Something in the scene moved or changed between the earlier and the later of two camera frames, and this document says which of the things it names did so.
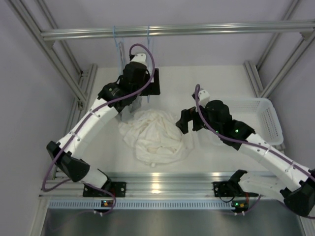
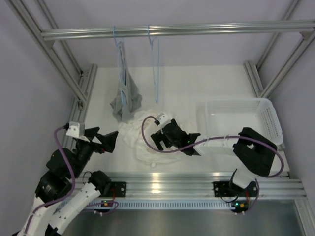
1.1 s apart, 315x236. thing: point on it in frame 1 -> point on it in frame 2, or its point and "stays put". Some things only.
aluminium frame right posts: [308, 37] stays put
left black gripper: [152, 88] -> [108, 140]
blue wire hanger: [148, 53] -> [156, 96]
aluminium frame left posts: [85, 77] stays put
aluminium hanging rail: [293, 29] stays put
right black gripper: [186, 116] -> [158, 137]
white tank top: [155, 137] stays put
